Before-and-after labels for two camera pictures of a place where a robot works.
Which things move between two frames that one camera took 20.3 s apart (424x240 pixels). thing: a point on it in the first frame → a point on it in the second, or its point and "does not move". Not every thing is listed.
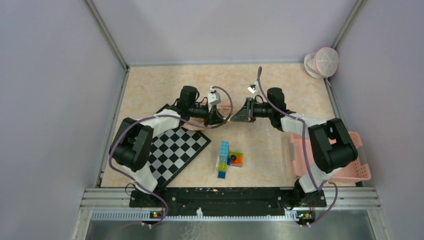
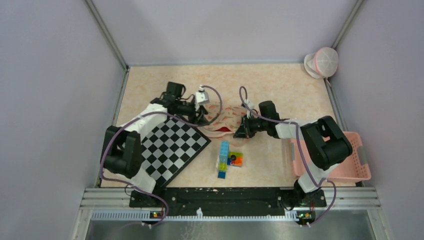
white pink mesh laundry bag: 322,64 does not move
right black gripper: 246,114 → 244,130
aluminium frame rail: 104,203 does not move
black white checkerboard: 173,150 does not move
